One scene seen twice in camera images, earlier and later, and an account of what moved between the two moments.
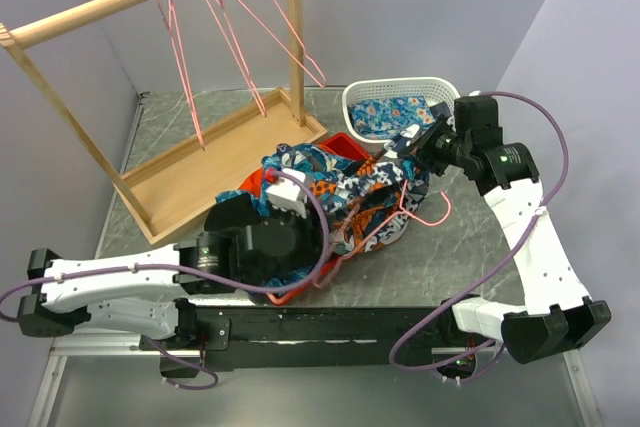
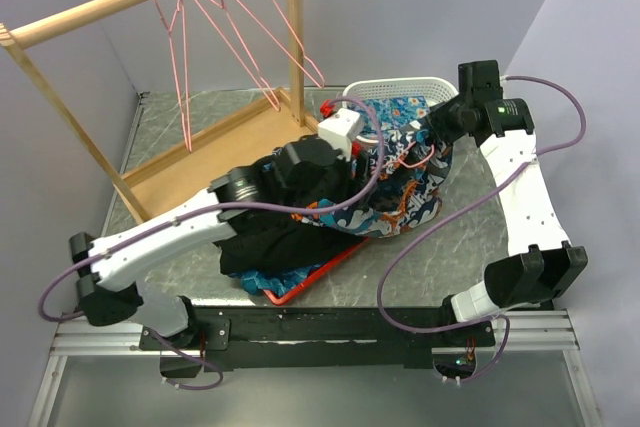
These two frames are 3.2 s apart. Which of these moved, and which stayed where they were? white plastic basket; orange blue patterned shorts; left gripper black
Moved: orange blue patterned shorts; left gripper black
Stayed: white plastic basket
